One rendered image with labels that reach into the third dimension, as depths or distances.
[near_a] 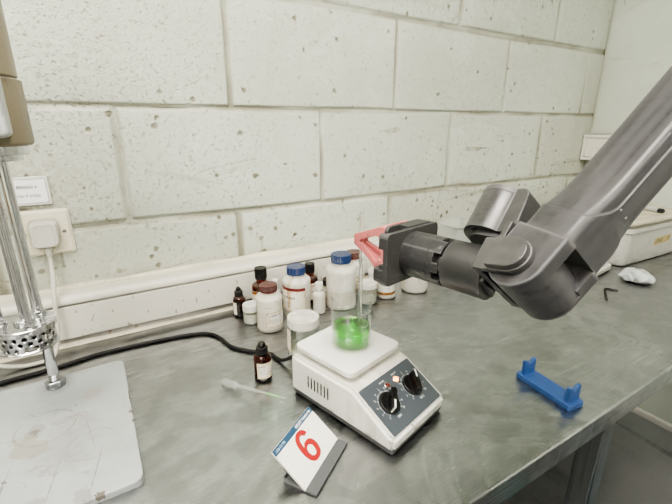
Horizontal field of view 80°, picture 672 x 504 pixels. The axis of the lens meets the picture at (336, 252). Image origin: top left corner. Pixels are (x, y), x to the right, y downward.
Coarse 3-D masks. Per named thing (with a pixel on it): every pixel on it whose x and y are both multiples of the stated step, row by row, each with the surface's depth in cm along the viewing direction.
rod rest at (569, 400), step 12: (528, 372) 68; (528, 384) 66; (540, 384) 65; (552, 384) 65; (576, 384) 61; (552, 396) 62; (564, 396) 62; (576, 396) 61; (564, 408) 61; (576, 408) 61
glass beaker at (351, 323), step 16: (352, 288) 63; (336, 304) 62; (352, 304) 63; (368, 304) 58; (336, 320) 59; (352, 320) 58; (368, 320) 59; (336, 336) 60; (352, 336) 59; (368, 336) 60; (352, 352) 59
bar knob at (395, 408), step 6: (390, 390) 55; (396, 390) 55; (384, 396) 55; (390, 396) 54; (396, 396) 54; (384, 402) 54; (390, 402) 54; (396, 402) 53; (384, 408) 54; (390, 408) 53; (396, 408) 53
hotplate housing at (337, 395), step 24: (312, 360) 61; (384, 360) 61; (312, 384) 60; (336, 384) 56; (360, 384) 56; (336, 408) 57; (360, 408) 54; (432, 408) 58; (360, 432) 55; (384, 432) 52; (408, 432) 53
